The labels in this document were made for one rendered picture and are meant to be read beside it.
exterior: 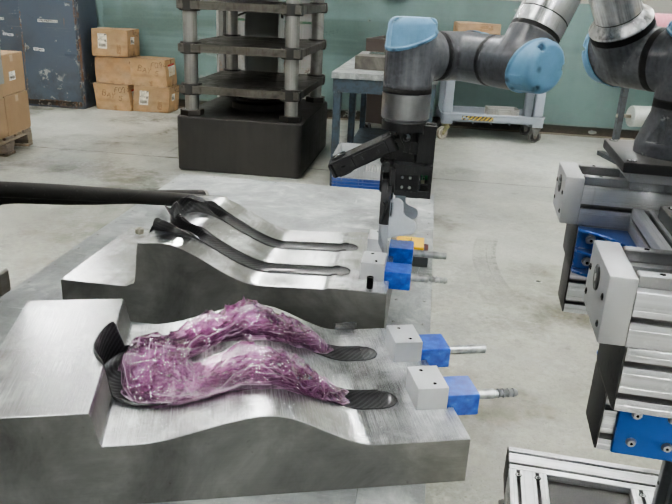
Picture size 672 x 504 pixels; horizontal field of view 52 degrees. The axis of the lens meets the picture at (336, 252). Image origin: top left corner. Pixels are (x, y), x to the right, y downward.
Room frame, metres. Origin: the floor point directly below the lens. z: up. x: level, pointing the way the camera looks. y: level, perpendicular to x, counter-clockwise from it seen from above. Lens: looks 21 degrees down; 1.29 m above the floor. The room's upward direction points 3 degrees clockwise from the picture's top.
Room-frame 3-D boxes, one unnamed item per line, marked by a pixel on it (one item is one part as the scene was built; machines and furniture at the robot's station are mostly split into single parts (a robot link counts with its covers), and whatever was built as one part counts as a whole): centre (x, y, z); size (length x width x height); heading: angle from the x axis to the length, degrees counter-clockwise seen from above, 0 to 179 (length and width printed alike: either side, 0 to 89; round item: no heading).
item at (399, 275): (0.97, -0.11, 0.89); 0.13 x 0.05 x 0.05; 83
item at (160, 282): (1.07, 0.16, 0.87); 0.50 x 0.26 x 0.14; 83
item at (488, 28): (6.95, -1.24, 0.94); 0.41 x 0.33 x 0.29; 90
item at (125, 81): (7.56, 2.23, 0.42); 0.86 x 0.33 x 0.83; 83
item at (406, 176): (1.08, -0.10, 1.05); 0.09 x 0.08 x 0.12; 83
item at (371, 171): (4.33, -0.27, 0.28); 0.61 x 0.41 x 0.15; 83
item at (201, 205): (1.05, 0.14, 0.92); 0.35 x 0.16 x 0.09; 83
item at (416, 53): (1.08, -0.10, 1.21); 0.09 x 0.08 x 0.11; 124
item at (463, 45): (1.12, -0.19, 1.21); 0.11 x 0.11 x 0.08; 34
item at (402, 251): (1.08, -0.12, 0.89); 0.13 x 0.05 x 0.05; 83
